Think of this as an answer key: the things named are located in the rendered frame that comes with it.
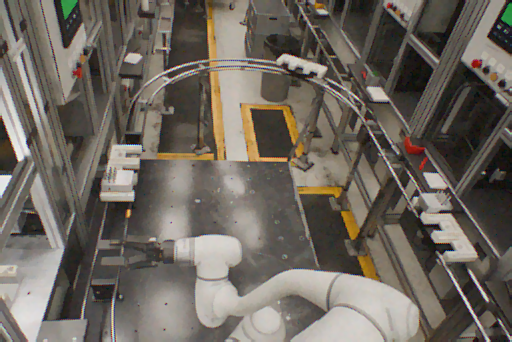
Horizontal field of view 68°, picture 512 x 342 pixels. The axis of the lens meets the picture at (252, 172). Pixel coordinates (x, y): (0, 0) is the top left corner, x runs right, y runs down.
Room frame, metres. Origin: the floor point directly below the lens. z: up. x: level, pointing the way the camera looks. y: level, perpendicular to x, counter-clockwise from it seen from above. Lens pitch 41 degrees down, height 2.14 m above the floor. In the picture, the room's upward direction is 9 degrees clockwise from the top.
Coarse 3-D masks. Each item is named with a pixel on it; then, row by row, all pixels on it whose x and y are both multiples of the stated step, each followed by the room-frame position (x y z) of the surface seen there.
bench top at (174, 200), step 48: (144, 192) 1.37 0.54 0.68; (192, 192) 1.42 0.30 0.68; (240, 192) 1.48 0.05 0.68; (288, 192) 1.54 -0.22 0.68; (96, 240) 1.03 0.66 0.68; (240, 240) 1.16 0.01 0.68; (288, 240) 1.20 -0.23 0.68; (144, 288) 0.83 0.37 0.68; (192, 288) 0.86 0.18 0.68; (240, 288) 0.90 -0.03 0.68; (96, 336) 0.61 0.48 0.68; (144, 336) 0.64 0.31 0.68; (192, 336) 0.66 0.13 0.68; (288, 336) 0.72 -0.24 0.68
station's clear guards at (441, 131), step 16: (464, 64) 1.94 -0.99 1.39; (464, 80) 1.83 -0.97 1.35; (448, 96) 1.88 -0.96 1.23; (464, 96) 1.78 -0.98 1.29; (480, 96) 1.69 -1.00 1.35; (496, 96) 2.01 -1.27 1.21; (448, 112) 1.82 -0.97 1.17; (464, 112) 1.72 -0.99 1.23; (480, 112) 1.64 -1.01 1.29; (496, 112) 1.56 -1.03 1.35; (432, 128) 1.87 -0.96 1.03; (448, 128) 1.76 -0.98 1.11; (464, 128) 1.67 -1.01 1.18; (480, 128) 1.59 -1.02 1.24; (432, 144) 1.81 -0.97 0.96; (448, 144) 1.71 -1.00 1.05; (464, 144) 1.62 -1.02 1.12; (480, 144) 1.53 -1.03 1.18; (448, 160) 1.65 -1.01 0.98; (464, 160) 1.56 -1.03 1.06; (448, 176) 1.60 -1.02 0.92
